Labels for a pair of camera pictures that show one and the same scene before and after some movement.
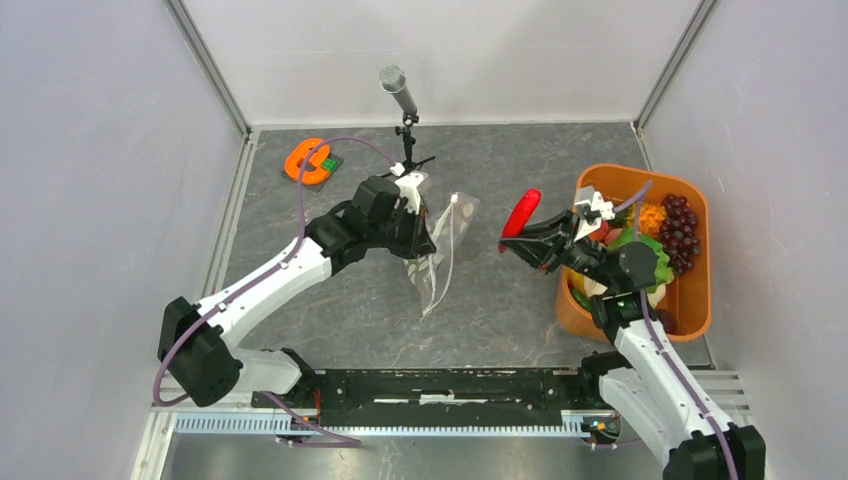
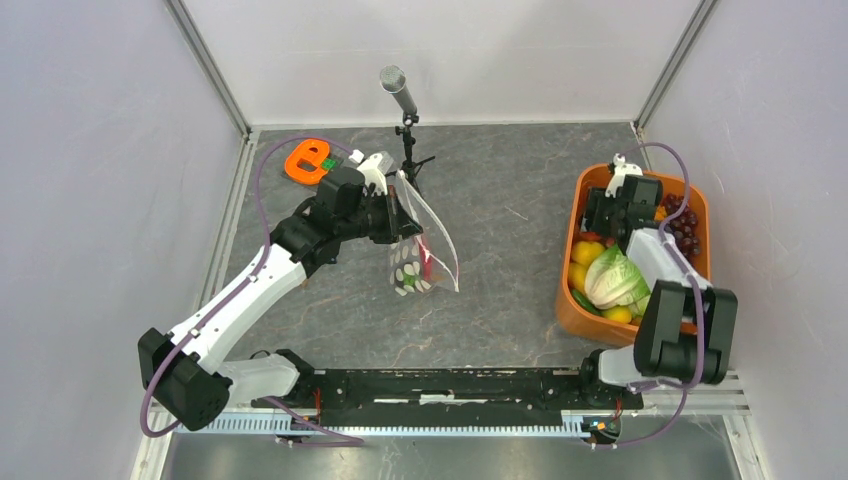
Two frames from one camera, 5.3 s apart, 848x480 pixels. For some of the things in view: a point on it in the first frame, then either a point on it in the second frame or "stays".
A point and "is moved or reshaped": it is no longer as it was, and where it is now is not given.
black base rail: x=425 y=396 stays
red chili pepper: x=520 y=215 → x=427 y=264
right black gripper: x=549 y=251 → x=596 y=202
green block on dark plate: x=329 y=164 stays
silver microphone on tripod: x=392 y=78 stays
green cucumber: x=582 y=300 stays
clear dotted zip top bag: x=432 y=274 is moved or reshaped
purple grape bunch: x=676 y=233 stays
